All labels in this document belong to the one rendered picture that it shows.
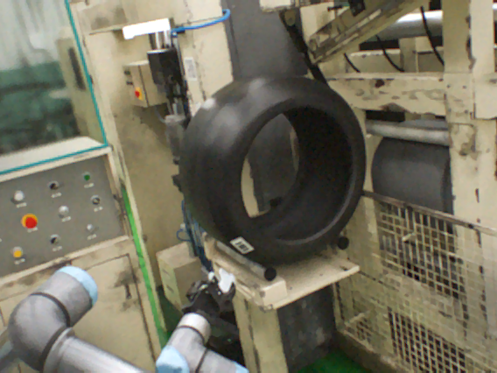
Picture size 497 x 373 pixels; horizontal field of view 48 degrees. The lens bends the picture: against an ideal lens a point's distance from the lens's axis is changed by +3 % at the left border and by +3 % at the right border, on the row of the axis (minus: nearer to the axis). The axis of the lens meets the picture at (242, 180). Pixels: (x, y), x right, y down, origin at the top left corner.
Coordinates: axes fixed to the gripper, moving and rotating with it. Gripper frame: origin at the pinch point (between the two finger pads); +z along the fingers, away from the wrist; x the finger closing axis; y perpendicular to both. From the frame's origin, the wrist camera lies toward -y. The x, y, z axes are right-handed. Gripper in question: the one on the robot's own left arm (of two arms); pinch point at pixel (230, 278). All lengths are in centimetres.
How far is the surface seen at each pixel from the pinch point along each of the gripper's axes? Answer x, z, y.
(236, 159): -11.5, 17.3, 24.7
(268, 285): 3.0, 17.4, -15.3
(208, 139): -6.0, 19.5, 32.8
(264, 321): 34, 46, -46
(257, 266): 4.5, 20.5, -9.7
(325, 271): -5.8, 36.7, -27.7
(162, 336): 138, 96, -70
